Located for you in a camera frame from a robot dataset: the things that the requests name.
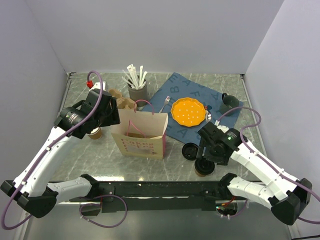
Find black coffee cup lid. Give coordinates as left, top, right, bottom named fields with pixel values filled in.
left=194, top=158, right=215, bottom=175

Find black lid stack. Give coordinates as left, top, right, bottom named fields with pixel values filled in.
left=181, top=142, right=199, bottom=161

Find brown paper cups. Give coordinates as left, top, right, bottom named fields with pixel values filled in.
left=87, top=127, right=103, bottom=140

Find brown paper coffee cup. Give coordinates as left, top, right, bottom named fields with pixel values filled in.
left=194, top=168, right=207, bottom=177

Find pink kraft paper bag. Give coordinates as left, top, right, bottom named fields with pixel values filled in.
left=110, top=108, right=169, bottom=160

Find brown pulp cup carrier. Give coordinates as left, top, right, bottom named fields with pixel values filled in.
left=126, top=133, right=162, bottom=139

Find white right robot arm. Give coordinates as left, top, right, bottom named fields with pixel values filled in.
left=196, top=122, right=312, bottom=226

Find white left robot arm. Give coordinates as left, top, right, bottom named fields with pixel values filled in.
left=0, top=89, right=120, bottom=218

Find silver spoon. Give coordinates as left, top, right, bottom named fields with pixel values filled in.
left=205, top=111, right=212, bottom=123

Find grey utensil holder cup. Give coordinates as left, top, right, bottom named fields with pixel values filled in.
left=127, top=79, right=149, bottom=107

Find orange dotted plate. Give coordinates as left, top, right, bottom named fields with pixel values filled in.
left=170, top=97, right=206, bottom=128

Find dark green mug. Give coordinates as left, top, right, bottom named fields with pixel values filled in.
left=219, top=93, right=240, bottom=115

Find silver fork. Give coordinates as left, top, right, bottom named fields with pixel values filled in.
left=159, top=96, right=171, bottom=113

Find blue letter-print cloth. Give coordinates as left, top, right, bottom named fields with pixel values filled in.
left=142, top=72, right=244, bottom=151

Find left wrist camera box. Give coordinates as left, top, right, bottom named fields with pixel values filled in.
left=87, top=80, right=105, bottom=91

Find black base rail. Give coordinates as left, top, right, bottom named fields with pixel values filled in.
left=24, top=179, right=281, bottom=213

